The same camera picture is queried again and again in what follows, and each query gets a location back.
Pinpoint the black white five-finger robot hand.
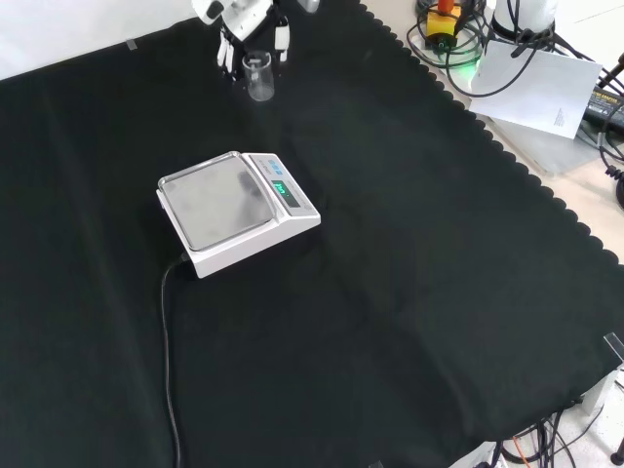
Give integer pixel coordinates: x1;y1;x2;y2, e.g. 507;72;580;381
191;0;293;83

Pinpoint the small clear glass beaker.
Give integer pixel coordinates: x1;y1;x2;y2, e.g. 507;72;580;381
241;50;275;102

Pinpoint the white electronic balance steel pan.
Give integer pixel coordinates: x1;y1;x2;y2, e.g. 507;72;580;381
156;150;323;281

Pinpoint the yellow stop button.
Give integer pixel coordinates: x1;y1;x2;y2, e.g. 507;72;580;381
424;0;463;54

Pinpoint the white paper sheet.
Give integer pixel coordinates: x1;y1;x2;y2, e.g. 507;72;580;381
468;38;605;141

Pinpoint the black bench cloth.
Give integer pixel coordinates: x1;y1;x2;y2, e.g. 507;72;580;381
0;0;624;468

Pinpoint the black power adapter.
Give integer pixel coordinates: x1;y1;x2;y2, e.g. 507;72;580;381
583;81;624;130

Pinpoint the black cable bundle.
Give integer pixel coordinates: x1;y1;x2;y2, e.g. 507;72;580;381
407;0;589;98
487;407;624;468

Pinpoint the grey metal base plate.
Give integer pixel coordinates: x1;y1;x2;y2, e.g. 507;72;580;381
480;109;608;176

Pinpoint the black balance power cable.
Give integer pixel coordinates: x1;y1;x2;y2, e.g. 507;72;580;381
161;253;197;468

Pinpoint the black coiled cable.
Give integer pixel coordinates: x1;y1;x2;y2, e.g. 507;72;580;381
597;124;624;212

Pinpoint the orange cable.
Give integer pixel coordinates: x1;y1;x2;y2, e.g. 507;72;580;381
510;435;538;463

